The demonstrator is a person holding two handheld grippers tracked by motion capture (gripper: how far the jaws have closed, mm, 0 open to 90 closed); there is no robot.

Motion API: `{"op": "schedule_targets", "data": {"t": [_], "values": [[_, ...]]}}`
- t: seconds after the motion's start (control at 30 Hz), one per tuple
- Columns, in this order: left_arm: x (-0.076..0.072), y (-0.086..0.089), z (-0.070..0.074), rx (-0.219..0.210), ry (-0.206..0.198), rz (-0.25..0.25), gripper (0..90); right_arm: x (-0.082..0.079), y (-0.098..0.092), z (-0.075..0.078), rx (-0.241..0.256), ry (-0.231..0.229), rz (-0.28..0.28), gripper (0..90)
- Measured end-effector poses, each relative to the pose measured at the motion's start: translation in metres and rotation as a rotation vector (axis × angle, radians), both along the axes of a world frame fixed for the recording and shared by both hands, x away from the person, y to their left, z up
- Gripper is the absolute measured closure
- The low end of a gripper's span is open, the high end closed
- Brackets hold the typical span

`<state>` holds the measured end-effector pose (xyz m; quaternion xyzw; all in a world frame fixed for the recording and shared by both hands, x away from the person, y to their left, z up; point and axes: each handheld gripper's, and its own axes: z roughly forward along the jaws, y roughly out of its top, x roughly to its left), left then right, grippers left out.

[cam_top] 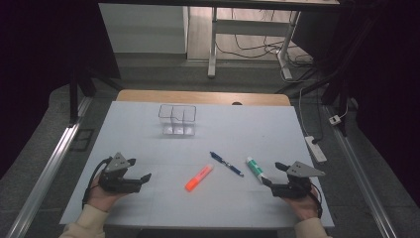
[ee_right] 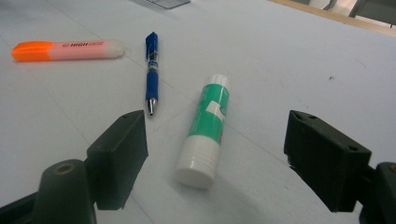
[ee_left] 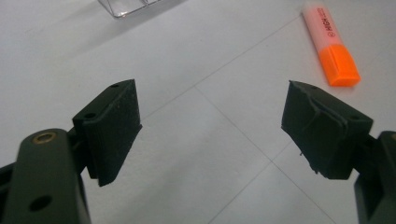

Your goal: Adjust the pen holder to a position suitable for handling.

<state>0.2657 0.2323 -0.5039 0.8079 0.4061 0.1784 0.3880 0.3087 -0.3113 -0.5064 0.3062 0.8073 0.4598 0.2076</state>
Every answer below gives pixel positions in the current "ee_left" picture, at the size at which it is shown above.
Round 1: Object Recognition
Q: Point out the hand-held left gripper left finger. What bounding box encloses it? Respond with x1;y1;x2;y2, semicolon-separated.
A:
72;78;143;188

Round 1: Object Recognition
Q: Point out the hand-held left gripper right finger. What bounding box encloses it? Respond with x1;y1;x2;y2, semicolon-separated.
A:
281;80;374;180

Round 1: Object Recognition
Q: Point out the orange highlighter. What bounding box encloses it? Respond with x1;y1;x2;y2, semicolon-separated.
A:
302;1;362;88

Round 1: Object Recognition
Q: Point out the clear plastic organizer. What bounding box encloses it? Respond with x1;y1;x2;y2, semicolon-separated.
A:
97;0;163;19

